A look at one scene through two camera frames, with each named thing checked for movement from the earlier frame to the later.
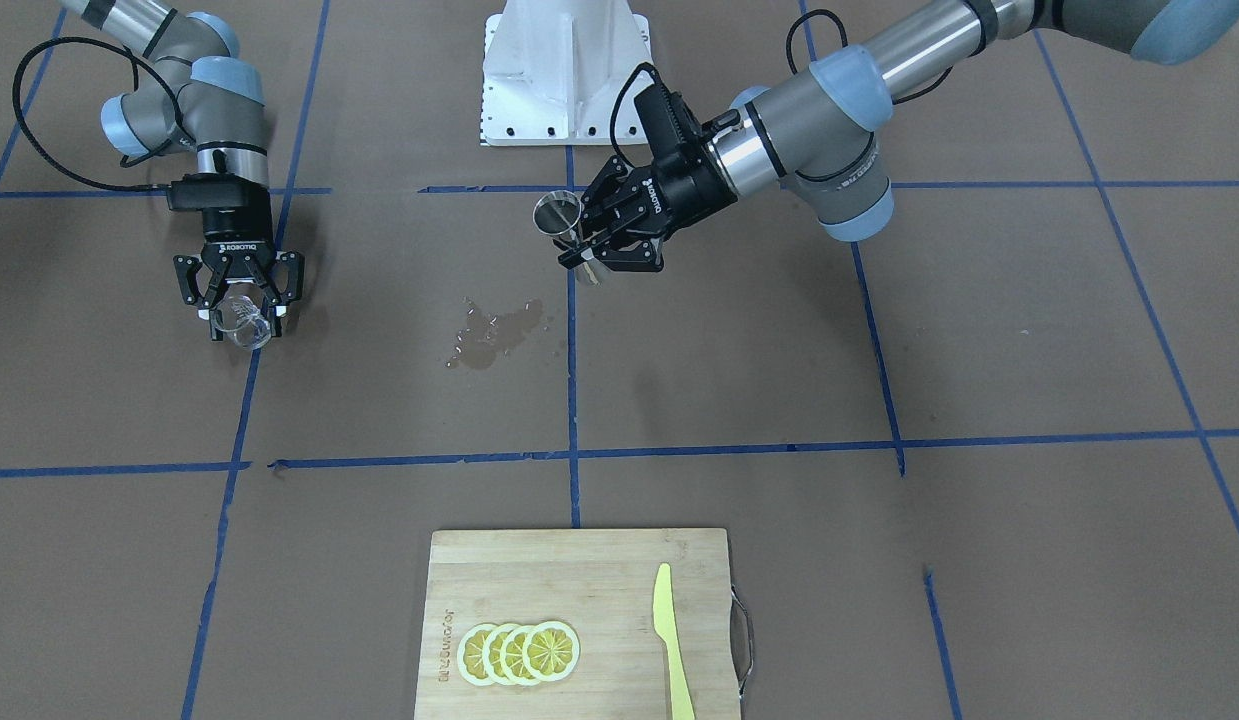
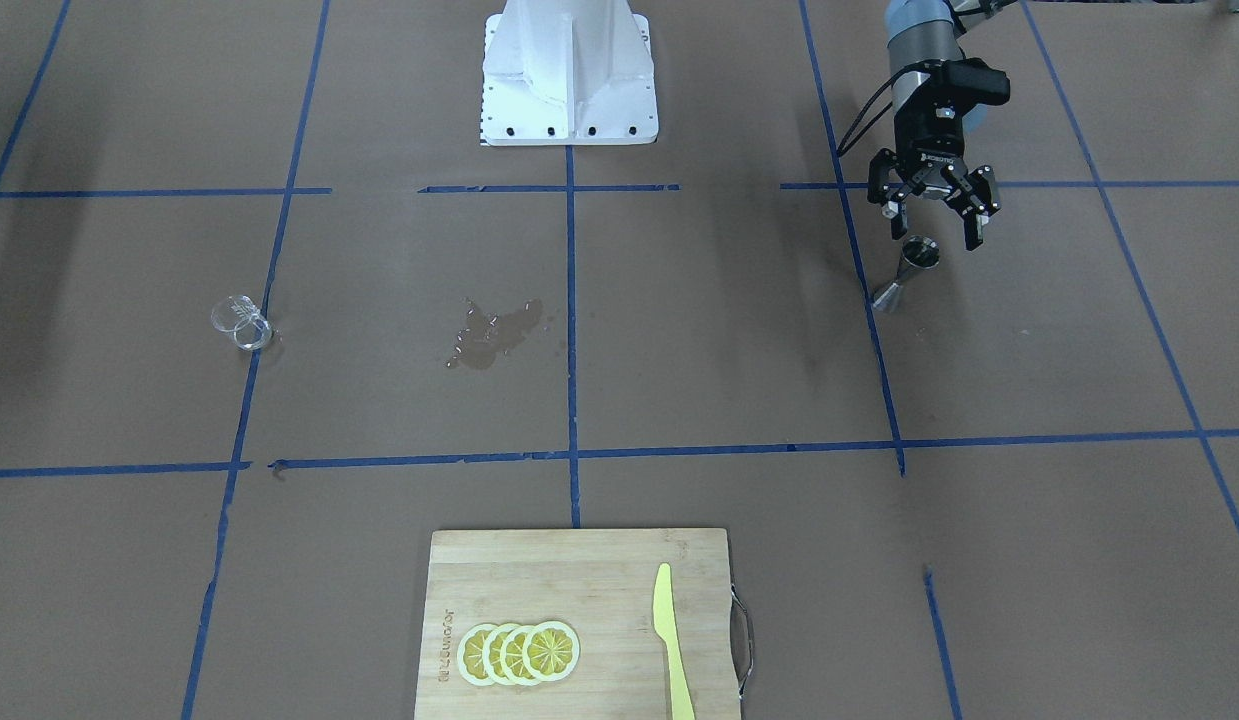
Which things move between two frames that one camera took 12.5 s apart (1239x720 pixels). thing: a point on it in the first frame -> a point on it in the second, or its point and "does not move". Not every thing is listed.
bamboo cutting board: [599, 584] does not move
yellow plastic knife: [666, 627] does not move
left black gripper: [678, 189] -> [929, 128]
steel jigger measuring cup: [558, 212] -> [916, 251]
